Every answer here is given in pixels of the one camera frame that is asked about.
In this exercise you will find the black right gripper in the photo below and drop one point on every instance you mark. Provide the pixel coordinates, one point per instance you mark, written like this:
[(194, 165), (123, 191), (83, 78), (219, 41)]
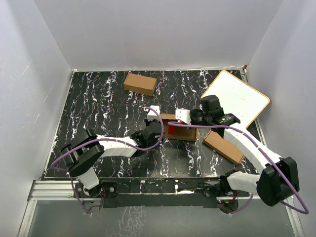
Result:
[(192, 113)]

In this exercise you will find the small red block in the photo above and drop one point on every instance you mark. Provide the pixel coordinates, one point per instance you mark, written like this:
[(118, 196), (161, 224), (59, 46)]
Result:
[(174, 130)]

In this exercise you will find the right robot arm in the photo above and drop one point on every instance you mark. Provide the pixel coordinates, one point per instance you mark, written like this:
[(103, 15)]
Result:
[(277, 177)]

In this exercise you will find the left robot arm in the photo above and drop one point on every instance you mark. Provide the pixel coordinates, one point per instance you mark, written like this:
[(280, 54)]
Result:
[(81, 153)]

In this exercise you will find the folded brown cardboard box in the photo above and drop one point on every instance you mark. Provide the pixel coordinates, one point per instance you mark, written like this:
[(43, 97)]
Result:
[(140, 84)]

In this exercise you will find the flat cardboard stack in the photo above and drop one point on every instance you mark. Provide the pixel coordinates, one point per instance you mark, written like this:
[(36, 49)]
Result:
[(223, 147)]

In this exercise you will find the yellow-framed whiteboard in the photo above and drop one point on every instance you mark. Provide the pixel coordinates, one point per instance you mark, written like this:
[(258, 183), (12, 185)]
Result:
[(237, 97)]

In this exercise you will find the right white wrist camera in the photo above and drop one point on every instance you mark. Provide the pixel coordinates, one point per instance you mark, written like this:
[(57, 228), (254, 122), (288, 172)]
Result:
[(183, 115)]

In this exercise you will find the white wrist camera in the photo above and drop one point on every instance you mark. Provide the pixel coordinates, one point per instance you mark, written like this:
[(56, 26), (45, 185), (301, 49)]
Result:
[(153, 112), (183, 115)]

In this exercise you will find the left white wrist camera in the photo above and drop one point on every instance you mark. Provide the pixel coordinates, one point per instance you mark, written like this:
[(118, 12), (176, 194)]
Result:
[(153, 112)]

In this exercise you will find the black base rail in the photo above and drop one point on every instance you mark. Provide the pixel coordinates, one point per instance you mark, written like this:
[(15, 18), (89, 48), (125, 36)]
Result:
[(167, 192)]

